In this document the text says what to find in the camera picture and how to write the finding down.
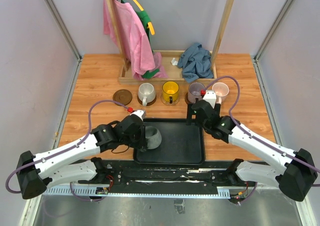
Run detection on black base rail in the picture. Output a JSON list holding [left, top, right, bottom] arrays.
[[47, 157, 256, 198]]

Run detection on yellow mug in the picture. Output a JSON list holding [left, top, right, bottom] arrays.
[[162, 81, 180, 103]]

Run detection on far left wooden coaster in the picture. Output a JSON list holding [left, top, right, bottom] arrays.
[[112, 89, 133, 106]]

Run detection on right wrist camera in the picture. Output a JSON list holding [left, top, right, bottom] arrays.
[[200, 89, 217, 108]]

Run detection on woven rattan coaster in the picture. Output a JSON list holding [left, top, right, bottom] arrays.
[[160, 95, 180, 106]]

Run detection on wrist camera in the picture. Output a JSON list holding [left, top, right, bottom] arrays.
[[200, 89, 217, 108], [127, 107, 147, 121]]

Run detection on purple mug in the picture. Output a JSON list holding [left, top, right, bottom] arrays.
[[187, 82, 205, 104]]

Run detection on black serving tray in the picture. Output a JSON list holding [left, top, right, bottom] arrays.
[[133, 118, 206, 165]]

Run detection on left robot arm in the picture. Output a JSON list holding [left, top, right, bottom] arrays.
[[15, 110, 148, 200]]

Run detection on green garment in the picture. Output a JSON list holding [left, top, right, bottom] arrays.
[[110, 0, 161, 81]]

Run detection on blue crumpled shirt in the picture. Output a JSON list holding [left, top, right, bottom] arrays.
[[177, 42, 214, 83]]

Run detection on white mug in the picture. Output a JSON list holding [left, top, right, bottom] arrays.
[[138, 83, 156, 107]]

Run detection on pink mug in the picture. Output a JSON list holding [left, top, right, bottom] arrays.
[[212, 82, 230, 104]]

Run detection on grey mug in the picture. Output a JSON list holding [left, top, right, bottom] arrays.
[[145, 125, 162, 150]]

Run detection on white clip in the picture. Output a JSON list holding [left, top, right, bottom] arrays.
[[171, 58, 178, 66]]

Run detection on wooden clothes rack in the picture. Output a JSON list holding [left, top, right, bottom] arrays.
[[104, 0, 234, 85]]

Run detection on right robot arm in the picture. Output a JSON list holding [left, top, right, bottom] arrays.
[[187, 100, 319, 202]]

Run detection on grooved dark wooden coaster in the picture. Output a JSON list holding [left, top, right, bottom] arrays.
[[184, 92, 199, 104]]

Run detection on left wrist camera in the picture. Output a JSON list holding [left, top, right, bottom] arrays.
[[127, 107, 147, 121]]

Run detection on pink shirt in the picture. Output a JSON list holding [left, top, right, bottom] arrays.
[[113, 0, 168, 81]]

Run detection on plain brown wooden coaster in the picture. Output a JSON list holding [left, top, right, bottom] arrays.
[[137, 96, 157, 107]]

